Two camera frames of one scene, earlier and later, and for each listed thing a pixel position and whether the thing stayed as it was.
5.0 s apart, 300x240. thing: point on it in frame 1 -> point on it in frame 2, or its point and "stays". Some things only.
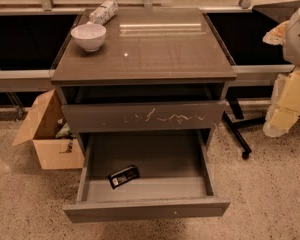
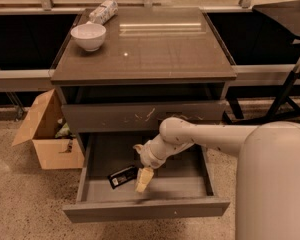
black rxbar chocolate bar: x=124 y=176 stays
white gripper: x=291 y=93 -> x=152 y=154
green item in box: x=65 y=132 stays
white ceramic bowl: x=90 y=36 stays
